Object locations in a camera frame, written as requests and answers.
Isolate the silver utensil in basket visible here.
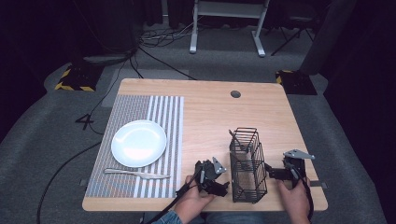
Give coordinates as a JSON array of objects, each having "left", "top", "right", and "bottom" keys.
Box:
[{"left": 228, "top": 129, "right": 248, "bottom": 152}]

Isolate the person's right hand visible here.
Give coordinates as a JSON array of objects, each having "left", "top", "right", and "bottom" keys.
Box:
[{"left": 276, "top": 176, "right": 312, "bottom": 224}]

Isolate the grey slanted column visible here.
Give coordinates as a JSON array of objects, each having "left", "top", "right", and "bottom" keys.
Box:
[{"left": 299, "top": 0, "right": 358, "bottom": 76}]

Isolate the black tripod stand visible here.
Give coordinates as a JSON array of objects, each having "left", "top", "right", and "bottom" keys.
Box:
[{"left": 270, "top": 13, "right": 316, "bottom": 57}]

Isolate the bundle of floor cables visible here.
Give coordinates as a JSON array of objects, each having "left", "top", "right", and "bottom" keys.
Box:
[{"left": 138, "top": 18, "right": 200, "bottom": 49}]

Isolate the black yellow striped base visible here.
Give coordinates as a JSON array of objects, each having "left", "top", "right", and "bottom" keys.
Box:
[
  {"left": 54, "top": 63, "right": 105, "bottom": 92},
  {"left": 275, "top": 69, "right": 318, "bottom": 96}
]

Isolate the hand-held gripper cable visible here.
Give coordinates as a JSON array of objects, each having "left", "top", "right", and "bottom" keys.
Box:
[
  {"left": 288, "top": 163, "right": 315, "bottom": 222},
  {"left": 143, "top": 166, "right": 204, "bottom": 224}
]

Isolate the person's denim lap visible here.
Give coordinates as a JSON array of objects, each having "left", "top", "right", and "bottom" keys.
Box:
[{"left": 190, "top": 212, "right": 269, "bottom": 224}]

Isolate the grey flat stand base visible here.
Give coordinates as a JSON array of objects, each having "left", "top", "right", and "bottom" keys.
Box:
[{"left": 82, "top": 53, "right": 135, "bottom": 67}]

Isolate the person's left denim sleeve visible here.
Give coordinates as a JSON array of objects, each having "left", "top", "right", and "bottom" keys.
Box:
[{"left": 151, "top": 210, "right": 184, "bottom": 224}]

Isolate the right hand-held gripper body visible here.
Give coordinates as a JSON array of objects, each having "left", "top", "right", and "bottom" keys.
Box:
[{"left": 281, "top": 148, "right": 316, "bottom": 189}]

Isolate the white round plate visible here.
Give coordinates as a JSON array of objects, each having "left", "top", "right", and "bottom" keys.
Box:
[{"left": 110, "top": 119, "right": 168, "bottom": 169}]

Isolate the grey striped placemat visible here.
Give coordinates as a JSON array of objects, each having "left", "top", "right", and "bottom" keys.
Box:
[{"left": 85, "top": 94, "right": 185, "bottom": 199}]

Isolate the person's left hand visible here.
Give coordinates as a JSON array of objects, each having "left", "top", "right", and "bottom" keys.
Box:
[{"left": 172, "top": 175, "right": 217, "bottom": 224}]

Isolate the left hand-held gripper cable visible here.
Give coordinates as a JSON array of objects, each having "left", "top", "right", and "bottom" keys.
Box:
[{"left": 143, "top": 166, "right": 204, "bottom": 224}]

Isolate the right hand-held gripper cable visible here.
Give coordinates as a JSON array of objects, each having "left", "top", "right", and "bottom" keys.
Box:
[{"left": 288, "top": 163, "right": 315, "bottom": 222}]

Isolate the white metal desk frame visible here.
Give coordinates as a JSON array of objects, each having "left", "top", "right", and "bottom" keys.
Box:
[{"left": 189, "top": 0, "right": 271, "bottom": 58}]

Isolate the long black floor cable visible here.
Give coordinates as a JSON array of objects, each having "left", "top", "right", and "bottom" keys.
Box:
[{"left": 35, "top": 140, "right": 104, "bottom": 224}]

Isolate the black wire cutlery basket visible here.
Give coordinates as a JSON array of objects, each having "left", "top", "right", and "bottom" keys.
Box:
[{"left": 229, "top": 126, "right": 269, "bottom": 204}]

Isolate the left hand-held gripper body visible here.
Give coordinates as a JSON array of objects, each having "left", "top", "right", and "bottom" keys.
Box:
[{"left": 193, "top": 156, "right": 228, "bottom": 196}]

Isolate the silver table knife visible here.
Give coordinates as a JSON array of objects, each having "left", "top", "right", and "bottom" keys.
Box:
[{"left": 103, "top": 168, "right": 172, "bottom": 180}]

